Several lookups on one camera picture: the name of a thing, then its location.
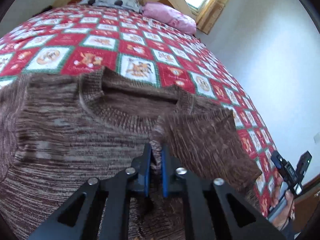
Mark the yellow right curtain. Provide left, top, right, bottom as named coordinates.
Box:
left=196, top=0, right=229, bottom=35

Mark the grey patterned pillow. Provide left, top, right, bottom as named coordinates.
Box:
left=78, top=0, right=143, bottom=12

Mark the brown knit sweater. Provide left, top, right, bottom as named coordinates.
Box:
left=1, top=68, right=261, bottom=239

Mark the person's right hand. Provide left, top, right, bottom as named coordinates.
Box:
left=271, top=185, right=295, bottom=230

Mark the pink pillow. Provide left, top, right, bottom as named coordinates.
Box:
left=142, top=2, right=196, bottom=35

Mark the red patchwork bedspread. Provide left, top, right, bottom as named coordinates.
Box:
left=1, top=4, right=278, bottom=215

